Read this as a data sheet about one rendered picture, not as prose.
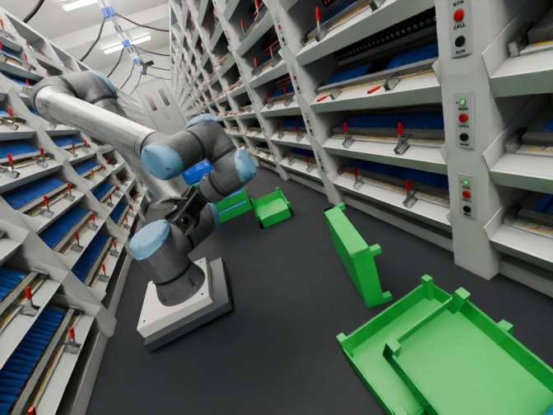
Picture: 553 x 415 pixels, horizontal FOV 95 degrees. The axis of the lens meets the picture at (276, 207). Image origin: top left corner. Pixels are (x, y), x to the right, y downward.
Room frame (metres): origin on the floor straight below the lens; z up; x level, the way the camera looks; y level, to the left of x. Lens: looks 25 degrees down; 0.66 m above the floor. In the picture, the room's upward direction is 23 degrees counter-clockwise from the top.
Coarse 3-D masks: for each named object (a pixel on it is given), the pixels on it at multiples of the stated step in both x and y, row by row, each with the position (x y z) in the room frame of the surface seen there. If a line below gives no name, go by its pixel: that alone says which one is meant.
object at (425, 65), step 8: (408, 64) 0.69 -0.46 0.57; (416, 64) 0.66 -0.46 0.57; (424, 64) 0.63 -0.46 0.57; (432, 64) 0.61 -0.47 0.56; (376, 72) 0.80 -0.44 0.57; (384, 72) 0.76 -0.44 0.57; (392, 72) 0.73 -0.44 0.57; (400, 72) 0.71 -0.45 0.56; (408, 72) 0.68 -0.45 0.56; (424, 72) 0.62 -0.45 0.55; (432, 72) 0.60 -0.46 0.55; (352, 80) 0.91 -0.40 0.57; (360, 80) 0.86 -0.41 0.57; (368, 80) 0.83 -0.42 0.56; (376, 80) 0.80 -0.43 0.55; (320, 88) 1.11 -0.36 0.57; (328, 88) 1.05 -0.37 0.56; (344, 88) 0.94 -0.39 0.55; (352, 88) 0.89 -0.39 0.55
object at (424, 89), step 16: (416, 32) 0.77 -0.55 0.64; (432, 32) 0.73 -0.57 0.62; (384, 48) 0.89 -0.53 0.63; (320, 80) 1.16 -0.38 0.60; (416, 80) 0.64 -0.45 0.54; (432, 80) 0.59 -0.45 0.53; (304, 96) 1.14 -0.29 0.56; (320, 96) 1.11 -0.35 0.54; (352, 96) 0.86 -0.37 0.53; (368, 96) 0.78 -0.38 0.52; (384, 96) 0.72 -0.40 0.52; (400, 96) 0.67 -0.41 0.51; (416, 96) 0.62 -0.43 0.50; (432, 96) 0.58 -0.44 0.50
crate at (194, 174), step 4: (200, 164) 1.75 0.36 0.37; (208, 164) 1.75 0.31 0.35; (192, 168) 1.74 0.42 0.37; (204, 168) 1.55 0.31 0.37; (208, 168) 1.56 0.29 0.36; (212, 168) 1.56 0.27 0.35; (184, 172) 1.56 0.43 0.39; (192, 172) 1.74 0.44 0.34; (196, 172) 1.55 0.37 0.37; (200, 172) 1.55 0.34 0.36; (204, 172) 1.55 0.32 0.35; (208, 172) 1.55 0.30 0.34; (184, 176) 1.54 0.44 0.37; (188, 176) 1.54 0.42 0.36; (192, 176) 1.54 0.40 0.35; (196, 176) 1.55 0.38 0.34; (200, 176) 1.55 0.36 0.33; (188, 180) 1.54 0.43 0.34; (192, 180) 1.54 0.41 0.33; (196, 180) 1.55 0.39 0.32
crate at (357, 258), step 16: (336, 208) 0.79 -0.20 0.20; (336, 224) 0.70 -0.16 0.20; (336, 240) 0.72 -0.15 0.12; (352, 240) 0.59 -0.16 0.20; (352, 256) 0.53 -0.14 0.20; (368, 256) 0.52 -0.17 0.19; (352, 272) 0.58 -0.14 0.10; (368, 272) 0.52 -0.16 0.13; (368, 288) 0.52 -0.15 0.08; (368, 304) 0.52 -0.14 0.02
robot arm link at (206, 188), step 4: (204, 176) 0.77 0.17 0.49; (200, 180) 0.76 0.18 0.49; (204, 180) 0.74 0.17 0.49; (208, 180) 0.73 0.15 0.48; (200, 184) 0.75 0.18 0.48; (204, 184) 0.74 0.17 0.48; (208, 184) 0.73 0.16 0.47; (200, 188) 0.74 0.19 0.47; (204, 188) 0.73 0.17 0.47; (208, 188) 0.73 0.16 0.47; (212, 188) 0.72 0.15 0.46; (204, 192) 0.73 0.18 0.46; (208, 192) 0.73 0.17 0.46; (212, 192) 0.72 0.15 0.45; (208, 196) 0.73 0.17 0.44; (212, 196) 0.72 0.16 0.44; (216, 196) 0.72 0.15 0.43; (220, 196) 0.72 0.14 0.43; (224, 196) 0.73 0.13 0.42; (212, 200) 0.73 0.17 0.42; (216, 200) 0.74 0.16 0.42; (220, 200) 0.74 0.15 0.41
